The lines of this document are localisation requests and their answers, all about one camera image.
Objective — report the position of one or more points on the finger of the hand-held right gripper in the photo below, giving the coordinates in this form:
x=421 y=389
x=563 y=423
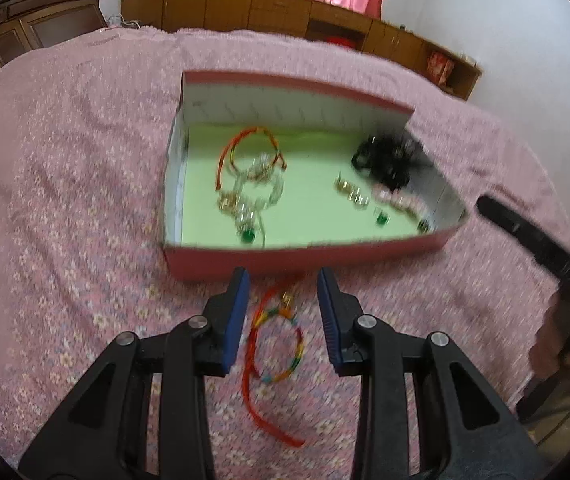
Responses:
x=525 y=232

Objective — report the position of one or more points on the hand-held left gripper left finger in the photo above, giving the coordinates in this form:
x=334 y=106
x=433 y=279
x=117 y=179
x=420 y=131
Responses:
x=237 y=310

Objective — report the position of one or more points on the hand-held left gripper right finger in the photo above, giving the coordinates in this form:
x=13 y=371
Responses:
x=326 y=310

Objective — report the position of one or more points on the green gem drop earring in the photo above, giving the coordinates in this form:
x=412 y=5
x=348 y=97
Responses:
x=247 y=234

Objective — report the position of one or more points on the pink cardboard box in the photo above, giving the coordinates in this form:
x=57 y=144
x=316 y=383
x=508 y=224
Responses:
x=310 y=220

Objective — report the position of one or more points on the green stud earring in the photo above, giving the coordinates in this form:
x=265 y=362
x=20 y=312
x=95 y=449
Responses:
x=381 y=219

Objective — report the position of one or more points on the gold crystal jewelry piece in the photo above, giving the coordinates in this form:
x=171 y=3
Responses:
x=352 y=192

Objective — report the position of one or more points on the black jewelry tangle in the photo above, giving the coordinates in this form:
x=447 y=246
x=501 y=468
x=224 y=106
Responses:
x=385 y=160

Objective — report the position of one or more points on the person's right hand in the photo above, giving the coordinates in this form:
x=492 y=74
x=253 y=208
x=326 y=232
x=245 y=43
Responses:
x=545 y=345

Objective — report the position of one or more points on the red gift box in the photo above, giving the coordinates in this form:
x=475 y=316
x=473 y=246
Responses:
x=440 y=69

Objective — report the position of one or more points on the pink floral bedspread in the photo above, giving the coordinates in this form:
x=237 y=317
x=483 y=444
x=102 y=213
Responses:
x=65 y=185

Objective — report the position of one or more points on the red item in cabinet niche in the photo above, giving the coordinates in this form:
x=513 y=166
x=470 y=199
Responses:
x=341 y=40

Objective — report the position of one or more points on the long low wooden cabinet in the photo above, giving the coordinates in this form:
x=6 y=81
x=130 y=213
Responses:
x=265 y=10

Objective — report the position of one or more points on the dark wooden wardrobe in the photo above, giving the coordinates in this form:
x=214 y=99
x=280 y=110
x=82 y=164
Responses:
x=30 y=25

